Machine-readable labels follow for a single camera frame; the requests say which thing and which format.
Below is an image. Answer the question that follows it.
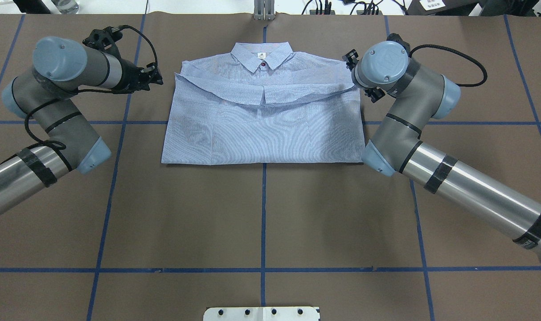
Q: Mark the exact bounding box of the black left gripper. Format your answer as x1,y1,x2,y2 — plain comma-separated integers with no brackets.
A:
82,27,163,94

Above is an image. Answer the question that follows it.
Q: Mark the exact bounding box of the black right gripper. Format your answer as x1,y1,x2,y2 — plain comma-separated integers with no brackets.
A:
342,34,411,103

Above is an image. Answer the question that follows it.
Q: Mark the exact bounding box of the light blue striped shirt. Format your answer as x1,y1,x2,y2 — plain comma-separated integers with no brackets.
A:
161,42,365,166

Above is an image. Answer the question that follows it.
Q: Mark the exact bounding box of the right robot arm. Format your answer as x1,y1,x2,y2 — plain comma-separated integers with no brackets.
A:
343,34,541,263

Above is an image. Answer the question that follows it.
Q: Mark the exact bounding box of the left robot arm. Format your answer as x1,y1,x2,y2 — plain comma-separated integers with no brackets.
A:
0,25,163,215

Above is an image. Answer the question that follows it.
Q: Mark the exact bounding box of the aluminium frame post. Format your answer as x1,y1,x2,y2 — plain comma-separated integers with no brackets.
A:
254,0,276,21

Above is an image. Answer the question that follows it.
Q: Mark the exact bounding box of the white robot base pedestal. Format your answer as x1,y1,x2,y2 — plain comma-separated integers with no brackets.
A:
203,306,321,321

